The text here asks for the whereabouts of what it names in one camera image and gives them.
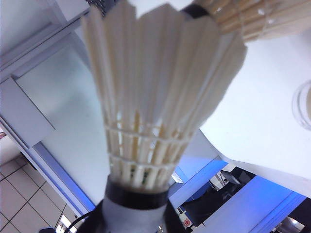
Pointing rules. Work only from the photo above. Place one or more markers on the clear bottle with yellow label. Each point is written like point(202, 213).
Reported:
point(303, 106)

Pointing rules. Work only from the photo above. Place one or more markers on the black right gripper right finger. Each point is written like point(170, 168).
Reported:
point(172, 221)

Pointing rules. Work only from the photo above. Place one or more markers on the black computer keyboard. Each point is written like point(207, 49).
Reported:
point(99, 6)

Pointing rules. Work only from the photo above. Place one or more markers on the white feather shuttlecock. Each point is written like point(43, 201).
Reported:
point(255, 17)
point(155, 97)

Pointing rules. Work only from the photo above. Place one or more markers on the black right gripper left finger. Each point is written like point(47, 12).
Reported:
point(96, 218)

